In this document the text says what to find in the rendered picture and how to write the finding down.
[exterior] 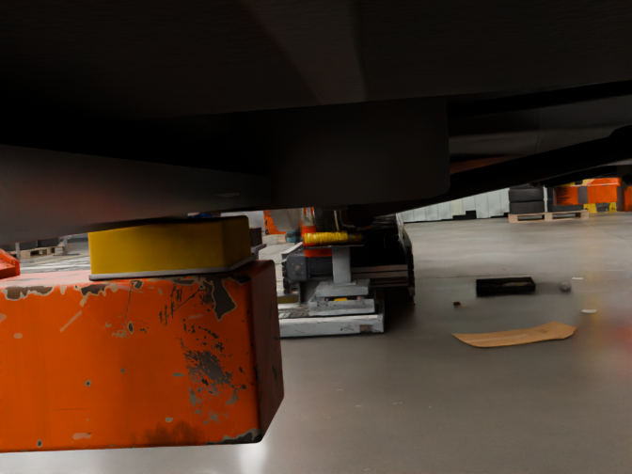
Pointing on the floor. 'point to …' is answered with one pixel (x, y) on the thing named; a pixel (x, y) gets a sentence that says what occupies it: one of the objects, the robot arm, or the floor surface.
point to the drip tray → (505, 286)
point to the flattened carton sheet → (518, 336)
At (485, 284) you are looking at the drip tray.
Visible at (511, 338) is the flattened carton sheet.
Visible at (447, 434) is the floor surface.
